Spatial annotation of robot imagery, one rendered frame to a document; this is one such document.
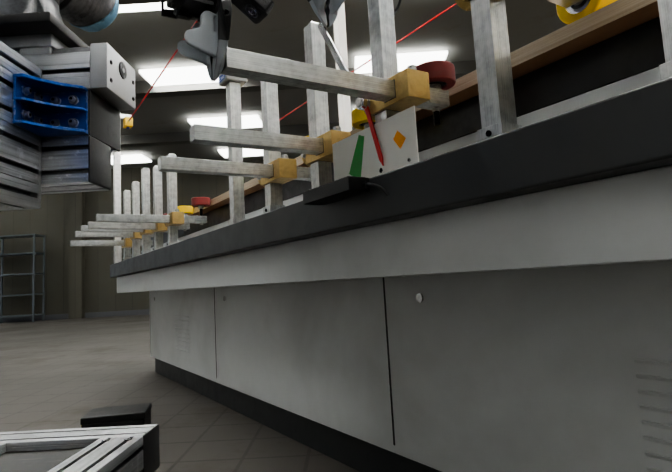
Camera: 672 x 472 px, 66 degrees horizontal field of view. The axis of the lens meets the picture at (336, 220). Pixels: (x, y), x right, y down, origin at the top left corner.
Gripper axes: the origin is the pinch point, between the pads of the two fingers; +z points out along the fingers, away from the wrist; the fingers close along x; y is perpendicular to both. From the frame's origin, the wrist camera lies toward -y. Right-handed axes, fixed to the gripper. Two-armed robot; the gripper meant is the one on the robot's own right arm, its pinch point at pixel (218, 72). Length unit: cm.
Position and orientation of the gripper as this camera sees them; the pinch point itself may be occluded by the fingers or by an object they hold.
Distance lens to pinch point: 80.3
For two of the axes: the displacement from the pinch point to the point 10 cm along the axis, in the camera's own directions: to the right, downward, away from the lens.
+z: 0.6, 9.9, -1.2
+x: 5.3, -1.3, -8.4
